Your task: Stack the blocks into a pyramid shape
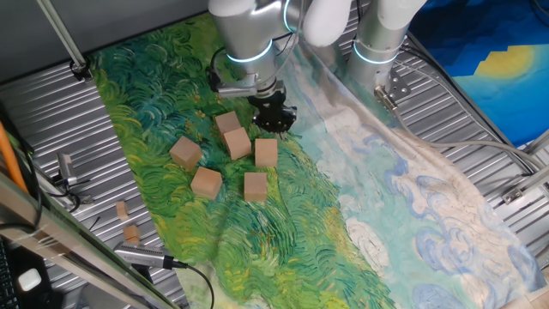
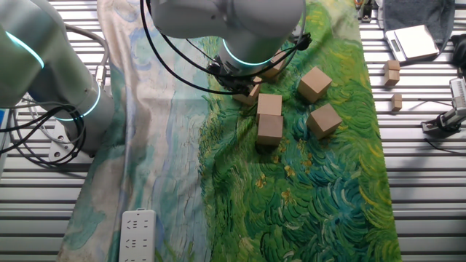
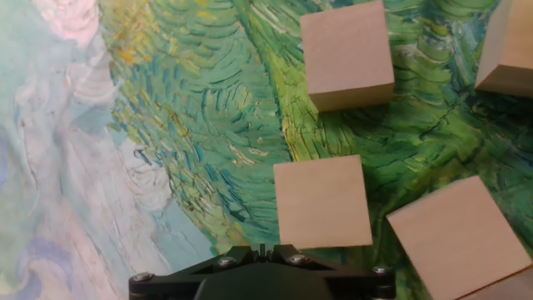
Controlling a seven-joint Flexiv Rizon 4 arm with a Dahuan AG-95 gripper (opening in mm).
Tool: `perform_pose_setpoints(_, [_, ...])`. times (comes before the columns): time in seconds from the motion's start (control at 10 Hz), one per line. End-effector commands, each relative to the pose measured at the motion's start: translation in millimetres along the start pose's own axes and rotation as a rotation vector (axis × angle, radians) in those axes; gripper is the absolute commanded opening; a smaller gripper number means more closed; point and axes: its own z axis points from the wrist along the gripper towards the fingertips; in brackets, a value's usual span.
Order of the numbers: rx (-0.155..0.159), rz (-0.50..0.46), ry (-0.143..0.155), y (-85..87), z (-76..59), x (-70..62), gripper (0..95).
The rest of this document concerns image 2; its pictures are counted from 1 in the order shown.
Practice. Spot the small wooden block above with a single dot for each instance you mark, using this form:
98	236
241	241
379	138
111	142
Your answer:
392	76
397	102

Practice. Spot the black camera stand base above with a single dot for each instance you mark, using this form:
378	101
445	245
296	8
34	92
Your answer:
367	11

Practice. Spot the metal base mounting plate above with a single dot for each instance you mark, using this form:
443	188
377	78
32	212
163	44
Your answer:
58	151

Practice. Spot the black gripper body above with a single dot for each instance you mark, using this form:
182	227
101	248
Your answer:
233	78

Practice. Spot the grey camera mount arm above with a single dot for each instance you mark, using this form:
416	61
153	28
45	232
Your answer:
446	120

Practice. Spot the black round object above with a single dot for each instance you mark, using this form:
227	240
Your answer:
460	51

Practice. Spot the white kitchen scale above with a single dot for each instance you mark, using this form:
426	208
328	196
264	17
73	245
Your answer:
415	41

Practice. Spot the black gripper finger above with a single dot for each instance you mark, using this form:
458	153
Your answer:
213	69
251	88

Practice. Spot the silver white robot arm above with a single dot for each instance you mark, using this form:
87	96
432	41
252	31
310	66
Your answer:
54	72

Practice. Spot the white power strip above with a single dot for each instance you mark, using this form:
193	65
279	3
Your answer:
137	236

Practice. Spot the wooden cube block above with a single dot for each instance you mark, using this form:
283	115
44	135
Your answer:
251	99
273	71
269	103
270	131
324	120
315	84

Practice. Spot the dark grey cloth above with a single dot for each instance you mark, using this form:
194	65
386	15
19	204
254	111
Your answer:
411	12

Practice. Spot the green blue painted cloth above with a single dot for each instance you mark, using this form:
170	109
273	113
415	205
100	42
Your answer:
291	200

